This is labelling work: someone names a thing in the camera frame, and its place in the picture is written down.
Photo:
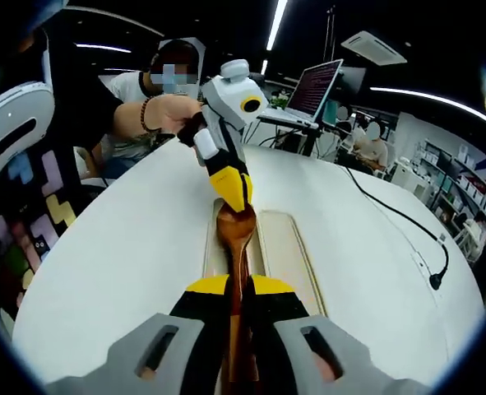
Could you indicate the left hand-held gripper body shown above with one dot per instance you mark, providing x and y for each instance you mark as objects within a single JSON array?
[{"x": 234, "y": 103}]

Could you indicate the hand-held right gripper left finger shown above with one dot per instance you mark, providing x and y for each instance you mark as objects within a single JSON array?
[{"x": 144, "y": 362}]

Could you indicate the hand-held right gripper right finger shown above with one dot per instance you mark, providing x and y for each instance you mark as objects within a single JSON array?
[{"x": 341, "y": 366}]

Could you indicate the wooden spoon utensil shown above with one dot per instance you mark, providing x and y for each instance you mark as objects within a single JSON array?
[{"x": 234, "y": 234}]

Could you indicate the person's left hand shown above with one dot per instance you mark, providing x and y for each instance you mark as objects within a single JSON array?
[{"x": 168, "y": 115}]

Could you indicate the laptop stand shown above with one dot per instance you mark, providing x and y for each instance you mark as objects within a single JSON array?
[{"x": 304, "y": 131}]

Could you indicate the open laptop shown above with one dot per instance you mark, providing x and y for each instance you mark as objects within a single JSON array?
[{"x": 312, "y": 88}]

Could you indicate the dark hanging monitor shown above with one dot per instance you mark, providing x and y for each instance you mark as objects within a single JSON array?
[{"x": 351, "y": 80}]

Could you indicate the ceiling air conditioner unit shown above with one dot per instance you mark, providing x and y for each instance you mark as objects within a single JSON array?
[{"x": 372, "y": 47}]

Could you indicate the colourful block print cloth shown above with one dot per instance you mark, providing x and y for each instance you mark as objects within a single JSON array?
[{"x": 29, "y": 230}]

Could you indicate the ceiling light strip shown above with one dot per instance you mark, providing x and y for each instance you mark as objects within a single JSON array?
[{"x": 440, "y": 98}]

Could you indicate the white storage shelving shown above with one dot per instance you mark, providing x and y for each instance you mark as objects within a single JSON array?
[{"x": 456, "y": 181}]

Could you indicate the white worn device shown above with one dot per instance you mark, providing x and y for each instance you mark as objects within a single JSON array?
[{"x": 8, "y": 123}]

